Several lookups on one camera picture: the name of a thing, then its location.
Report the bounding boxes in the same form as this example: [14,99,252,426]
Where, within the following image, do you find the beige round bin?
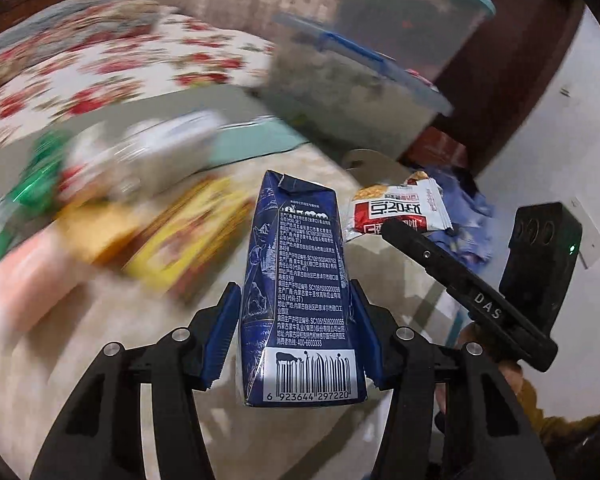
[342,149,407,182]

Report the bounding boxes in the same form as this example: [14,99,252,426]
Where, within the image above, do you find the crushed green can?
[7,132,67,207]

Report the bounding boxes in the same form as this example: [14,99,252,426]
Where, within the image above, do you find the dark wooden cabinet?
[405,0,587,181]

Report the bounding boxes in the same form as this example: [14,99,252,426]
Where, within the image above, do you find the person's right forearm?
[517,377,600,466]

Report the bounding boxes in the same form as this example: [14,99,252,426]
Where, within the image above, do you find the white wall socket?
[574,199,600,269]

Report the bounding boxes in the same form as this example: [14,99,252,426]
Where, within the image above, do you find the blue crumpled cloth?
[420,165,497,262]

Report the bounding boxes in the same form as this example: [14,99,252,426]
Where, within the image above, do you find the orange yellow packet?
[55,200,142,262]

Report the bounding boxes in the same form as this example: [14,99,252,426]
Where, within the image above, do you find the crumpled red white wrapper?
[60,125,131,196]

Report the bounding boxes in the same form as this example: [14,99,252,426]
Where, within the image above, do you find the dark blue milk carton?
[240,170,369,407]

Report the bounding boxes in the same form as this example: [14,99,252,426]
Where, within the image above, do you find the blue handle storage box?
[259,12,454,162]

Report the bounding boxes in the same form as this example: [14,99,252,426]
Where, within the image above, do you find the pink round tube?
[0,230,81,337]

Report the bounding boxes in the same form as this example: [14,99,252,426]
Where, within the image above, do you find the red white snack packet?
[347,170,454,244]

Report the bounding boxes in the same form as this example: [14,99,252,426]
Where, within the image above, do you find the person's right hand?
[455,325,526,396]

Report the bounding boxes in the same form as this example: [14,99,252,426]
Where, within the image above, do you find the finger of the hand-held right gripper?
[381,219,469,292]

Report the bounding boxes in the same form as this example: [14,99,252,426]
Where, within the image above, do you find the white glossy packet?
[115,110,227,191]

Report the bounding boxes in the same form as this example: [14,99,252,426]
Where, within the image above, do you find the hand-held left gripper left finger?
[30,282,243,480]

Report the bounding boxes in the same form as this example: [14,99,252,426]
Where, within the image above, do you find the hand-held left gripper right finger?
[347,280,556,480]

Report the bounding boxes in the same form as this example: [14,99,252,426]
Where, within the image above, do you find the yellow red box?
[124,175,257,282]

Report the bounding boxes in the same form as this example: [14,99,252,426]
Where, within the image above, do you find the red orange carton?
[405,127,467,172]

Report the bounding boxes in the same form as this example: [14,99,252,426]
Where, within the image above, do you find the teal lid storage box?
[340,0,497,82]

